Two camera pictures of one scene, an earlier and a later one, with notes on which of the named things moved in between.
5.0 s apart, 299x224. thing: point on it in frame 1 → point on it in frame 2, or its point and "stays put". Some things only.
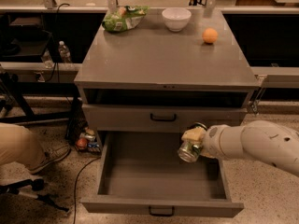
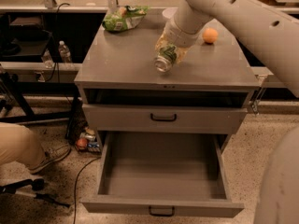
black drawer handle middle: [161, 214] stays put
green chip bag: [124, 18] stays put
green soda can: [190, 150] → [164, 59]
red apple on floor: [81, 143] stays put
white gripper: [214, 142] → [177, 35]
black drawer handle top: [163, 119] stays put
